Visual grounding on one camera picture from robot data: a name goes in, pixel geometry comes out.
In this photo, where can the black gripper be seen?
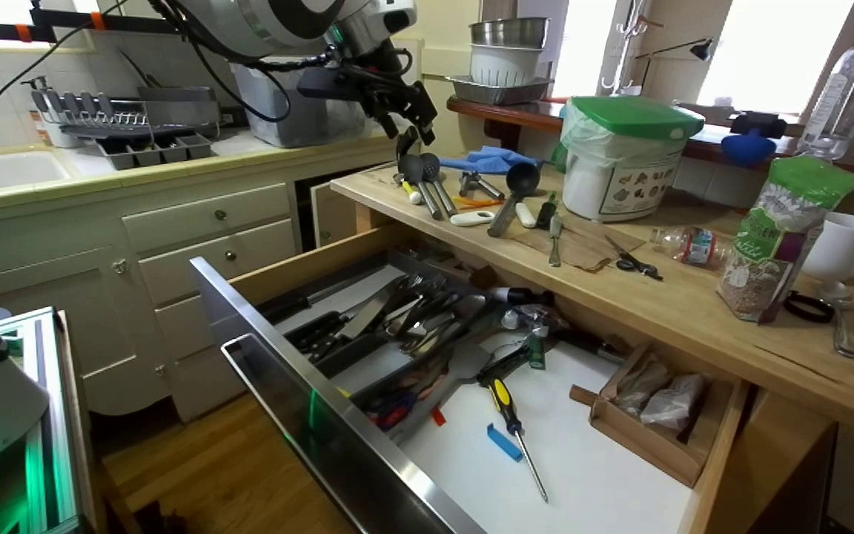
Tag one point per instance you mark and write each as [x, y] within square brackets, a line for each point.
[398, 100]

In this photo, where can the wooden drawer steel front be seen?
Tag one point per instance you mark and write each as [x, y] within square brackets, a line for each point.
[348, 446]

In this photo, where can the metal tongs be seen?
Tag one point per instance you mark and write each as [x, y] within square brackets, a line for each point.
[474, 185]

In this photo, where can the blue cloth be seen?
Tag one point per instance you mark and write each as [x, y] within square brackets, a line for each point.
[489, 162]

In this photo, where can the steel tray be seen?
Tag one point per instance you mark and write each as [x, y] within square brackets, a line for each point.
[495, 96]

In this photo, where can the orange yellow peeler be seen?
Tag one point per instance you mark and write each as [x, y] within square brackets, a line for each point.
[481, 202]

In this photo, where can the white bottle opener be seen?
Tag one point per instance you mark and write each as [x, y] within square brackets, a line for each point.
[473, 219]

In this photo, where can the dark wooden shelf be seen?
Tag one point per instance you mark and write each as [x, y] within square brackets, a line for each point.
[524, 118]

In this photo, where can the white bowl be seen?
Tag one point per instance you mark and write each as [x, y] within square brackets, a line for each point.
[505, 66]

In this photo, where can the clear plastic storage container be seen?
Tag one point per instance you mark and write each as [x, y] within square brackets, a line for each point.
[293, 119]

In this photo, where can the steel bowl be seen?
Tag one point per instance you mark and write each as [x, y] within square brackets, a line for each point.
[505, 32]

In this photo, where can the small silver metal utensil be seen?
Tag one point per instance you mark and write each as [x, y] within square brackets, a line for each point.
[554, 241]

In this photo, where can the green-lidded plastic container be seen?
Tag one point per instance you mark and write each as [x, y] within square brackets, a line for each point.
[624, 159]

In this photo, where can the white kitchen cabinet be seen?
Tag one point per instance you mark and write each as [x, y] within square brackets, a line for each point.
[209, 219]

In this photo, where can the grey cutlery tray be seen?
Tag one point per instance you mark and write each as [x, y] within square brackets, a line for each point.
[367, 366]

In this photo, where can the small green tube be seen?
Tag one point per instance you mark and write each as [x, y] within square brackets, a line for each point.
[535, 348]

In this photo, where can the small black scissors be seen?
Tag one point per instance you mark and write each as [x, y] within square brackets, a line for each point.
[634, 262]

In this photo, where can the grey dish rack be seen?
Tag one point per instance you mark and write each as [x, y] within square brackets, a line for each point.
[140, 113]

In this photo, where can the small clear jar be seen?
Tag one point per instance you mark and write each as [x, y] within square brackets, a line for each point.
[689, 248]

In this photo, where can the blue plastic clip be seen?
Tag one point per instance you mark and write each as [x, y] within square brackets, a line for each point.
[505, 444]

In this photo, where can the blue rounded object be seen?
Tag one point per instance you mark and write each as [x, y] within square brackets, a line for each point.
[748, 151]

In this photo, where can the crumpled grey packet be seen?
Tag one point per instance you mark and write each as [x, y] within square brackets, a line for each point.
[645, 388]
[679, 404]

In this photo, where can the black rounded object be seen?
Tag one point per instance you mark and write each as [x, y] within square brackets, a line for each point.
[756, 124]

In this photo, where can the snack bag green top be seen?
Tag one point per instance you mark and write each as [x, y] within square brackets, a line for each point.
[772, 240]

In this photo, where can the small wooden box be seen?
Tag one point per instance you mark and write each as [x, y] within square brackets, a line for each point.
[645, 456]

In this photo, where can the clear plastic bottle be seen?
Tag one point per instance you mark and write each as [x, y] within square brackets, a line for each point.
[846, 100]

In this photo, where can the white mug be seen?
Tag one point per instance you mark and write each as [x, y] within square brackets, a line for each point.
[837, 248]

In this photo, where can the wooden kitchen island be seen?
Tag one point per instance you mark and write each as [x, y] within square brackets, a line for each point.
[791, 475]

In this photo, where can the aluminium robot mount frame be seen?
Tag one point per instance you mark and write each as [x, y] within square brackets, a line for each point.
[43, 397]

